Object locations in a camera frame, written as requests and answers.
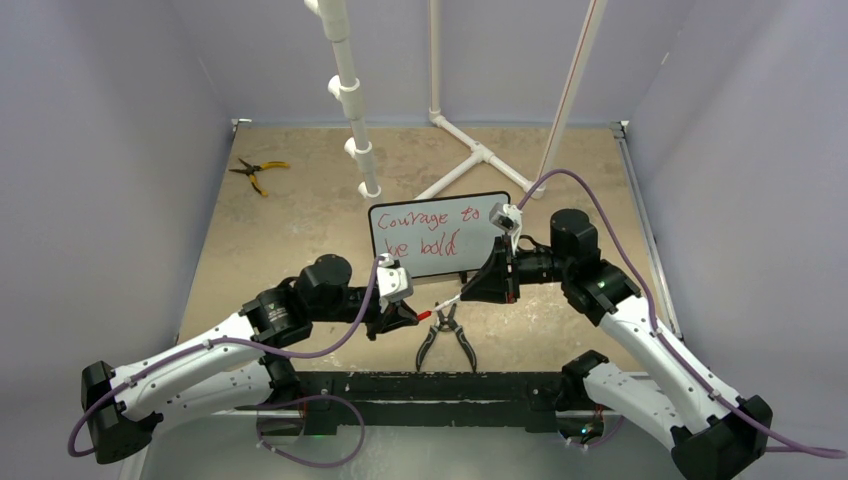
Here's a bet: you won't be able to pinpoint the metal corner bracket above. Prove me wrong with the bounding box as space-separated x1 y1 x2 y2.
231 118 253 134

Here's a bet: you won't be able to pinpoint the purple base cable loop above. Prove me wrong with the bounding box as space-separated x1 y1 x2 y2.
254 394 367 469

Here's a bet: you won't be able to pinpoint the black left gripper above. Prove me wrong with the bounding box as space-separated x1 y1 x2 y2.
311 287 419 340

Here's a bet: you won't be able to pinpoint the yellow handled needle-nose pliers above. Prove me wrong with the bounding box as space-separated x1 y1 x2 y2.
229 158 290 198

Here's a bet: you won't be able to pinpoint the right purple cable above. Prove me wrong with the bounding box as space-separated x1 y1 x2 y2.
516 168 848 460

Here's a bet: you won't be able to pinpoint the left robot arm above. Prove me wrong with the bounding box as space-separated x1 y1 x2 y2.
67 254 419 464

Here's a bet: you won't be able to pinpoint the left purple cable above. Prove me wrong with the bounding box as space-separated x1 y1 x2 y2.
67 256 386 458

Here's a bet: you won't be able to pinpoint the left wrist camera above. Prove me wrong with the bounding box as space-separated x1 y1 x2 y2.
376 253 414 308

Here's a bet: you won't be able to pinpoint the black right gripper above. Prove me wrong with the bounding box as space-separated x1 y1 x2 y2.
461 234 572 303

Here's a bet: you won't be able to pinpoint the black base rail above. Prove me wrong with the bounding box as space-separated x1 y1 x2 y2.
259 350 608 435

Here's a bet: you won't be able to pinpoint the black framed whiteboard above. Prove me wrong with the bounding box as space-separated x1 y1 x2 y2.
367 191 511 279

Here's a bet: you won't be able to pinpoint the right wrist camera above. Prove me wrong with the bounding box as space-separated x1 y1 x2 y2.
489 202 523 254

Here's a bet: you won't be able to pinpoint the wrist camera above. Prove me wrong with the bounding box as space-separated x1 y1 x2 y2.
489 202 523 254
376 253 414 308

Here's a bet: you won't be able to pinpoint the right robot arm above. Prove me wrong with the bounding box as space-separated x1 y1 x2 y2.
459 203 773 479

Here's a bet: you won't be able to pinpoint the white PVC pipe frame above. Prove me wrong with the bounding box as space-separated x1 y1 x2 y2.
304 0 608 204

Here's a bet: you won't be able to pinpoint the black grey wire stripper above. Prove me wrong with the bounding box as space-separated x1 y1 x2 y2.
415 301 479 374

